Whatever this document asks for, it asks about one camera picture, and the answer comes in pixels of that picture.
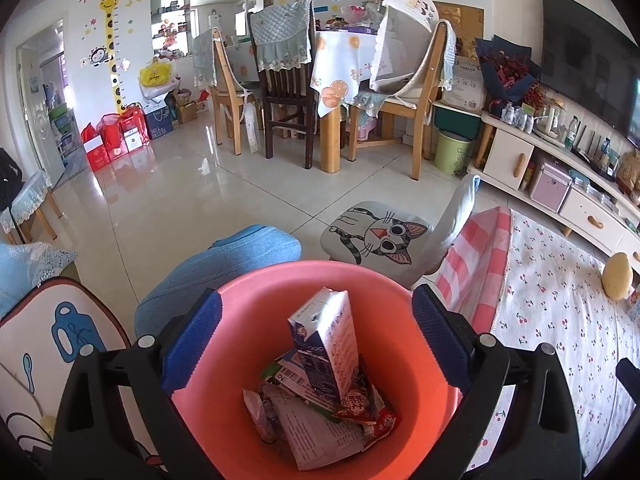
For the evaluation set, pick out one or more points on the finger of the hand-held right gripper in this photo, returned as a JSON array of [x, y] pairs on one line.
[[630, 377]]

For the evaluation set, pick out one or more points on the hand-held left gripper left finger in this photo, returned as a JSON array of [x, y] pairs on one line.
[[192, 345]]

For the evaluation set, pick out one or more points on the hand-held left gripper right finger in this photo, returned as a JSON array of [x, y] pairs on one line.
[[440, 345]]

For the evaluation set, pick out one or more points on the pink plastic bucket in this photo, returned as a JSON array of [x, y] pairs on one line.
[[400, 320]]

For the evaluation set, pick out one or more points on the red snack wrapper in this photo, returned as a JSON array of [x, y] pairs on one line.
[[370, 410]]

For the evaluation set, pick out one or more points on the blue white milk carton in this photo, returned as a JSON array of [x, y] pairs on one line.
[[325, 345]]

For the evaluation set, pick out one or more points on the white printed plastic packet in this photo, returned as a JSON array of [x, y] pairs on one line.
[[320, 435]]

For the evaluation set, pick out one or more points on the green trash bin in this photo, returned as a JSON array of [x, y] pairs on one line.
[[452, 152]]

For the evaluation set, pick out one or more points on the person's leg in jeans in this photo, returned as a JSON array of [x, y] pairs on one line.
[[215, 275]]

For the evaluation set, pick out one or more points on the pink checked cloth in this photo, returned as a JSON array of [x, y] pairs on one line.
[[480, 260]]

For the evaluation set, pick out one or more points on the cherry print tablecloth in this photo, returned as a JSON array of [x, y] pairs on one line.
[[550, 320]]

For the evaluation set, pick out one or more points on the yellow pomelo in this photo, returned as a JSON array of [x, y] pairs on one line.
[[617, 277]]

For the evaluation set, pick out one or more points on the cat print seat cushion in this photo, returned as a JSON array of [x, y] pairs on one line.
[[370, 235]]

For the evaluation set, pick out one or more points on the white blue cartoon cushion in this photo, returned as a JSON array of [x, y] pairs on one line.
[[40, 355]]

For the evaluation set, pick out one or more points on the light blue lace cloth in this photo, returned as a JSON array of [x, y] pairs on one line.
[[30, 265]]

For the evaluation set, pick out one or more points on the pink storage case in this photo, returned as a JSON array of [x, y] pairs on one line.
[[550, 187]]

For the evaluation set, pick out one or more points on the white TV cabinet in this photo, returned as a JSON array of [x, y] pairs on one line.
[[510, 160]]

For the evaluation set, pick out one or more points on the gold ornament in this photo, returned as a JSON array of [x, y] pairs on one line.
[[630, 175]]

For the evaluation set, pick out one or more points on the light wooden chair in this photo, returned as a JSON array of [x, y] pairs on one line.
[[417, 135], [225, 105]]

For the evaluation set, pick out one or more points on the red gift bags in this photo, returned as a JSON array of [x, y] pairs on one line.
[[95, 150]]

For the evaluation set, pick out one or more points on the red gift box white label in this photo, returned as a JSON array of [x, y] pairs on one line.
[[135, 132]]

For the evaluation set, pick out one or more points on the black router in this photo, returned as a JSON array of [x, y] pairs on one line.
[[595, 160]]

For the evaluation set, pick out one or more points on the blue gift box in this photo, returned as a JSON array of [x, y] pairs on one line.
[[160, 122]]

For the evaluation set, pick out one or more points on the dark green box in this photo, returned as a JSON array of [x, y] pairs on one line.
[[457, 120]]

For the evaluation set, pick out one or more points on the cardboard box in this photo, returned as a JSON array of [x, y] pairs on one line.
[[186, 111]]

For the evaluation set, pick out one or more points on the pack of small bottles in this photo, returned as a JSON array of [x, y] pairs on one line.
[[517, 117]]

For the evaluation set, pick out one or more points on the beige kitchen appliance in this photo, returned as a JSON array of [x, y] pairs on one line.
[[549, 120]]

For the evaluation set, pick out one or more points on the green label water bottle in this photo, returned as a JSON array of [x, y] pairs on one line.
[[572, 132]]

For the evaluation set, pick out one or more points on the white rice bag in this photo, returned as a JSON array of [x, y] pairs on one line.
[[462, 85]]

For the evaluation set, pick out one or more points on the dark wooden chair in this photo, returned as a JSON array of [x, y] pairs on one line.
[[285, 90]]

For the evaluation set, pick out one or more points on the yellow bag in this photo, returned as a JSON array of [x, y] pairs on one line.
[[156, 72]]

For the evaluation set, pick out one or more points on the dark blue flower bouquet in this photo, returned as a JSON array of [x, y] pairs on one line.
[[505, 67]]

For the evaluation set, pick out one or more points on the light blue chair cover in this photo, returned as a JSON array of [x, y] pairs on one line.
[[447, 55]]

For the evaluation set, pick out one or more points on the dining table orange print cloth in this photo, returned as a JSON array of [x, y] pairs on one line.
[[340, 60]]

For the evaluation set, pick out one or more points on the black television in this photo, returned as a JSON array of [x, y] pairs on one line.
[[590, 60]]

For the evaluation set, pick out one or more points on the grey quilted chair cover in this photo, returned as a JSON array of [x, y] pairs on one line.
[[280, 30]]

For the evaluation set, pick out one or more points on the white mesh food cover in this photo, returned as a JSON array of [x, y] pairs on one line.
[[410, 0]]

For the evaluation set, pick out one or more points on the giraffe height wall sticker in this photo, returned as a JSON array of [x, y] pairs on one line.
[[112, 35]]

